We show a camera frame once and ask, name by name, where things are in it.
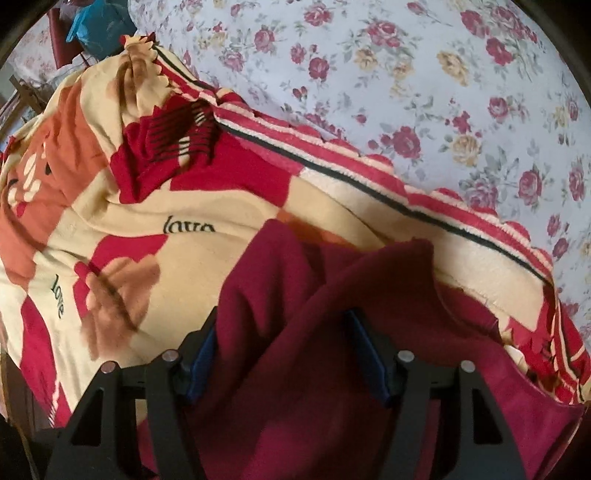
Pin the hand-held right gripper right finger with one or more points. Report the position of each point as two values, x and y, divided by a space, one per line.
369 364

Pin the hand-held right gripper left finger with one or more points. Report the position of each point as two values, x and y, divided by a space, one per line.
201 369

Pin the maroon knit garment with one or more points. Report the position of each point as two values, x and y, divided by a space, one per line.
295 300

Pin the red orange cream printed blanket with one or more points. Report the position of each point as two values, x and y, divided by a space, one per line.
115 221

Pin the white floral quilt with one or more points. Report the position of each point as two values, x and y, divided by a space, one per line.
392 69

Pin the pale floral cloth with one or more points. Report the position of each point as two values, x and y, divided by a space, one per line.
32 55

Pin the blue plastic bag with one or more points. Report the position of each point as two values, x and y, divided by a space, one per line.
99 23

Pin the red metal frame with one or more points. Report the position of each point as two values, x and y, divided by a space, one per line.
57 41

